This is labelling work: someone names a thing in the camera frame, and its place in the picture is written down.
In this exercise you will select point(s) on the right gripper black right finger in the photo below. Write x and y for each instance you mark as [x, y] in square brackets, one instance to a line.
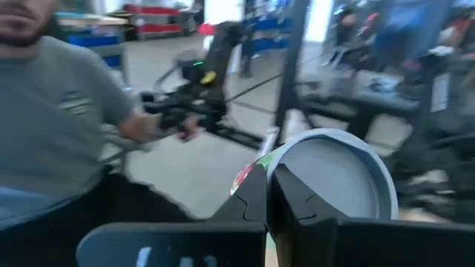
[297, 222]

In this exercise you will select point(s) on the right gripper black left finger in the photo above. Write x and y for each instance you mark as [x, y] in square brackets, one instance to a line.
[248, 200]

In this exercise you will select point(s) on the green tuna fish can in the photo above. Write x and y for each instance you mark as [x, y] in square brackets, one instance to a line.
[334, 178]

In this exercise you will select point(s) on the person's hand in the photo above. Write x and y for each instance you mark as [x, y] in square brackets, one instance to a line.
[189, 130]

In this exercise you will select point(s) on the red storage rack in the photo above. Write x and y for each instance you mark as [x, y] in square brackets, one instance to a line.
[156, 20]

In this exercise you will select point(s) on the person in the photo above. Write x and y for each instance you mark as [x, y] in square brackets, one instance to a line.
[55, 130]

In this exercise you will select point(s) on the blue crate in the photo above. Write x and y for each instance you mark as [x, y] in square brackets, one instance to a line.
[96, 44]

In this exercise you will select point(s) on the black aluminium table frame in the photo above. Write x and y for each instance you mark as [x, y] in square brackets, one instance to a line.
[293, 55]

